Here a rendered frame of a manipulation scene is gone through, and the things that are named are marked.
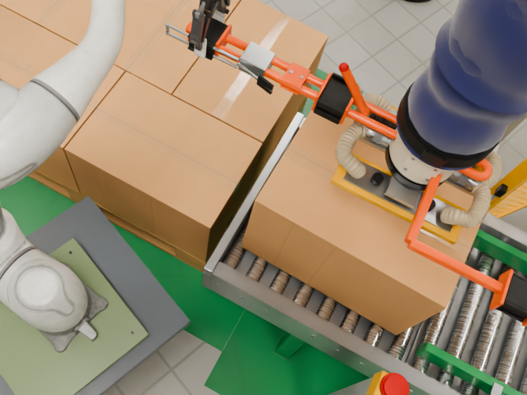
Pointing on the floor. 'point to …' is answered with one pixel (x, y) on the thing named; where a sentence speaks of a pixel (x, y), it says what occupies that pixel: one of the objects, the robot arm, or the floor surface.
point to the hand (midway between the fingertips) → (209, 36)
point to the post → (369, 386)
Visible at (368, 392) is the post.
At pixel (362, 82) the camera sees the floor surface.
